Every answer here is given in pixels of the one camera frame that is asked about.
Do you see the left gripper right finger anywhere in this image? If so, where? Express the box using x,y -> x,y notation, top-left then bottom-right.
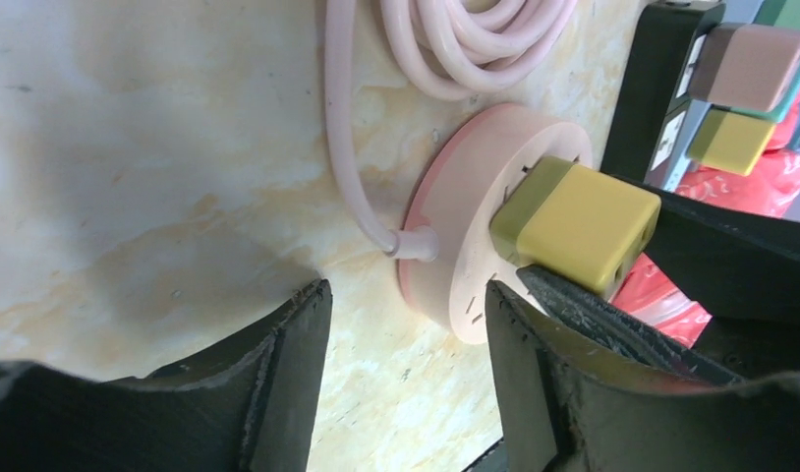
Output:
486,281 -> 800,471

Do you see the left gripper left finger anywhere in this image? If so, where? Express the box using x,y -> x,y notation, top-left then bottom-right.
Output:
0,280 -> 332,471

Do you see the green USB charger plug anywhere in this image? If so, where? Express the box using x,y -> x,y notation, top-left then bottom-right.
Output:
754,0 -> 800,30

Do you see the pink round socket hub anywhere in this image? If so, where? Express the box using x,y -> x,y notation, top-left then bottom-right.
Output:
397,103 -> 594,344

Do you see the yellow charger plug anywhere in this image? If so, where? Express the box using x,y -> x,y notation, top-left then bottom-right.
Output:
489,156 -> 661,299
686,107 -> 776,176

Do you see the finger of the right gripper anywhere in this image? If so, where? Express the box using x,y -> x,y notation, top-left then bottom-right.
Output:
517,265 -> 746,386
630,180 -> 800,323

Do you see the red patterned plastic bag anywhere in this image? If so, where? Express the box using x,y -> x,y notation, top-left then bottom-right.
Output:
612,87 -> 800,347

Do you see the pink brown charger plug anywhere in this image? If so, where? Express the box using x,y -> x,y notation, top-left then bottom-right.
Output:
687,23 -> 800,112

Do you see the light blue power strip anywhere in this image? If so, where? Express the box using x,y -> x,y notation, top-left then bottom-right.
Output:
658,92 -> 800,191

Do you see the black power strip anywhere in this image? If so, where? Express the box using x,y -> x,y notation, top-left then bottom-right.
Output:
600,1 -> 726,191

